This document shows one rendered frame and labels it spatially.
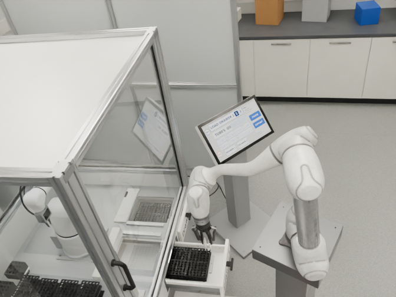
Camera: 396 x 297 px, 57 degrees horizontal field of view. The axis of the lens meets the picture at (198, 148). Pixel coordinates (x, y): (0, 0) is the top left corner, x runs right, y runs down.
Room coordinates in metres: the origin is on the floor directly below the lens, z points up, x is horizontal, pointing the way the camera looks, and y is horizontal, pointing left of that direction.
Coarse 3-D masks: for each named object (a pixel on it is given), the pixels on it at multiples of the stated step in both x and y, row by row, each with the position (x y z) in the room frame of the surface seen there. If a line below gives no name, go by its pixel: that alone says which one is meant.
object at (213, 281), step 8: (176, 248) 1.31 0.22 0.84; (216, 248) 1.25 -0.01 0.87; (224, 248) 1.24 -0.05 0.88; (216, 256) 1.22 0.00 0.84; (216, 264) 1.17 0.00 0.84; (208, 272) 1.13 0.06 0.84; (216, 272) 1.12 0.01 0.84; (168, 280) 1.08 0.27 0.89; (176, 280) 1.07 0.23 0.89; (184, 280) 1.10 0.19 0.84; (192, 280) 1.10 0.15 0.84; (208, 280) 1.08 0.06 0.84; (216, 280) 1.07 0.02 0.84; (184, 288) 1.05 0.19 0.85; (192, 288) 1.04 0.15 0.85; (200, 288) 1.03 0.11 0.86; (208, 288) 1.02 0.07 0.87; (216, 288) 1.01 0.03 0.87
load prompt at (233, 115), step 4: (240, 108) 2.15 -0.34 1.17; (232, 112) 2.11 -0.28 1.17; (236, 112) 2.12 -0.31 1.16; (240, 112) 2.13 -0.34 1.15; (224, 116) 2.08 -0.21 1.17; (228, 116) 2.09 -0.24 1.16; (232, 116) 2.09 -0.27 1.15; (236, 116) 2.10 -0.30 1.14; (216, 120) 2.04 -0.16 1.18; (220, 120) 2.05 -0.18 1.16; (224, 120) 2.06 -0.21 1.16; (228, 120) 2.06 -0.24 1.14; (212, 124) 2.02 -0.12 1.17; (216, 124) 2.02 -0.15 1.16; (220, 124) 2.03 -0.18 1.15; (224, 124) 2.04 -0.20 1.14; (212, 128) 2.00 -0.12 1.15; (216, 128) 2.00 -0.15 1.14
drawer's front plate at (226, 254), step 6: (228, 240) 1.24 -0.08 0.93; (228, 246) 1.22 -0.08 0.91; (228, 252) 1.20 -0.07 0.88; (228, 258) 1.18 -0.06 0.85; (222, 264) 1.10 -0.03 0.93; (222, 270) 1.07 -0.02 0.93; (222, 276) 1.03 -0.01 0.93; (222, 282) 1.00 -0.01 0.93; (222, 288) 0.98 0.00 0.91; (222, 294) 0.98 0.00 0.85
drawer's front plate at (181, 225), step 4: (184, 204) 1.56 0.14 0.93; (184, 208) 1.53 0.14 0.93; (188, 208) 1.57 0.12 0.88; (184, 212) 1.50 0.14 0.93; (184, 216) 1.48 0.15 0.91; (180, 220) 1.44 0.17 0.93; (184, 220) 1.47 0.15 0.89; (188, 220) 1.52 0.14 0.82; (180, 224) 1.41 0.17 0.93; (184, 224) 1.45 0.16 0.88; (180, 228) 1.38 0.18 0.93; (184, 228) 1.44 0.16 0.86; (180, 232) 1.37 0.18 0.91; (184, 232) 1.42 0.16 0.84; (180, 236) 1.36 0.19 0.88; (180, 240) 1.36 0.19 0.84
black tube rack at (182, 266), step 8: (184, 248) 1.26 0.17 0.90; (192, 248) 1.26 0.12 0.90; (200, 248) 1.24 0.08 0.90; (176, 256) 1.22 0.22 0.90; (184, 256) 1.21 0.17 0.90; (192, 256) 1.20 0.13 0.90; (200, 256) 1.21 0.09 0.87; (208, 256) 1.20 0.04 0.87; (176, 264) 1.19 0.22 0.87; (184, 264) 1.16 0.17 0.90; (192, 264) 1.15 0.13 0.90; (200, 264) 1.14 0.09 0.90; (208, 264) 1.16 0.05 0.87; (168, 272) 1.13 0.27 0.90; (176, 272) 1.12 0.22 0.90; (184, 272) 1.11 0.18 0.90; (192, 272) 1.10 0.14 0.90; (200, 272) 1.10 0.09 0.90; (200, 280) 1.07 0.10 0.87
